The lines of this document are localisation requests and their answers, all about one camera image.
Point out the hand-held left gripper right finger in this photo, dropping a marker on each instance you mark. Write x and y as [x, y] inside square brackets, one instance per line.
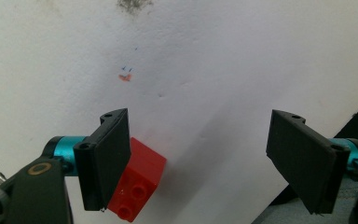
[304, 161]

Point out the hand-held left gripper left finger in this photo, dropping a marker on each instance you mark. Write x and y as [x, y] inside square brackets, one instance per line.
[104, 161]

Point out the red toy building brick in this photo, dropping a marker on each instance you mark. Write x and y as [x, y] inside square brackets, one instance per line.
[138, 183]

